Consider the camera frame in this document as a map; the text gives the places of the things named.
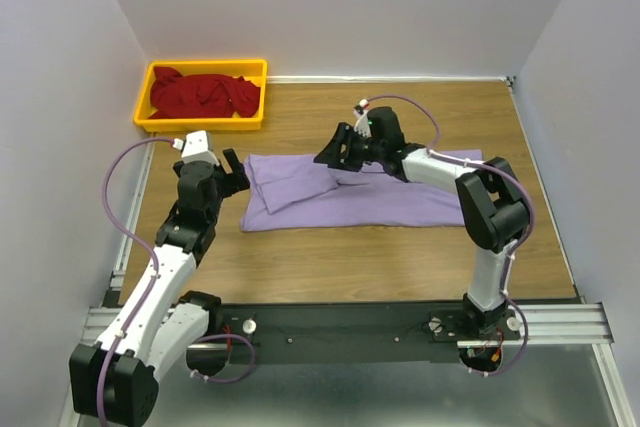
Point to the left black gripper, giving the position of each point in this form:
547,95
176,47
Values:
229,177

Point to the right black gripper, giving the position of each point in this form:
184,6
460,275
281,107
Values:
353,148

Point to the lavender t shirt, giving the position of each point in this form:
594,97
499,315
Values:
292,191

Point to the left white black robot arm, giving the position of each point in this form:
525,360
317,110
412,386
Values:
117,378

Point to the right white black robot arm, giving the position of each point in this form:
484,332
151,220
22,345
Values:
497,211

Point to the red t shirt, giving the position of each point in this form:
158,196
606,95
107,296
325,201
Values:
175,96

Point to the yellow plastic bin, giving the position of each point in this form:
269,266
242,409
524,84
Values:
254,70

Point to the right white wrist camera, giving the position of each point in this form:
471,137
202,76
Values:
362,124

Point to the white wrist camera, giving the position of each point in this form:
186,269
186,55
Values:
362,124
196,146

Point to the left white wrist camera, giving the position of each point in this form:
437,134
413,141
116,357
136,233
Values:
196,146

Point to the left side aluminium rail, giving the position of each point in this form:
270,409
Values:
125,227

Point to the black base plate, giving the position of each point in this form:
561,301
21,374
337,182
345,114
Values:
360,332

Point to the aluminium frame rail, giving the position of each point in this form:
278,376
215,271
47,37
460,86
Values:
540,324

